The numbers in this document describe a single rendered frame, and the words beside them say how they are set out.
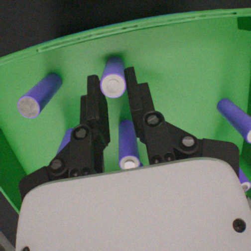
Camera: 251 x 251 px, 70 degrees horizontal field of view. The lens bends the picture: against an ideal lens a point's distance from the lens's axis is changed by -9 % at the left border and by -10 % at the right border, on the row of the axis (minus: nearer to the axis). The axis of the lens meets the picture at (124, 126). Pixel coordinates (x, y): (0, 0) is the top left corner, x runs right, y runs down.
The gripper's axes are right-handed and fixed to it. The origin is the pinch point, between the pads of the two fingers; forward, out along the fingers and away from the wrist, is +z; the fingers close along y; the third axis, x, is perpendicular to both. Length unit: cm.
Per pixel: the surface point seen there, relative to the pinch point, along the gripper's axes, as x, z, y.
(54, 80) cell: -0.8, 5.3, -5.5
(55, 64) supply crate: -0.5, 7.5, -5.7
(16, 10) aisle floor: -3.4, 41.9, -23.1
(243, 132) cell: -5.2, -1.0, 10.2
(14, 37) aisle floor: -9.0, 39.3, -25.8
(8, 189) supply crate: -8.9, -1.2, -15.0
